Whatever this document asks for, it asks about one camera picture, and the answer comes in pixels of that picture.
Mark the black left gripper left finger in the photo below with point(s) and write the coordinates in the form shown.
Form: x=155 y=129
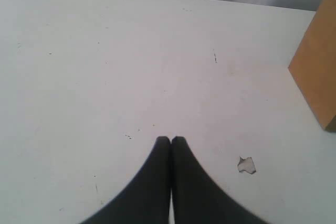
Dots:
x=146 y=198

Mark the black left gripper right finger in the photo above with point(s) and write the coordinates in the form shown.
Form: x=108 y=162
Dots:
x=196 y=197

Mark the brown paper bag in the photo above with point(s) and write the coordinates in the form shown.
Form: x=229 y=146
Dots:
x=313 y=65

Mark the small clear plastic scrap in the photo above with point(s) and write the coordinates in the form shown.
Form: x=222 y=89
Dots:
x=246 y=165

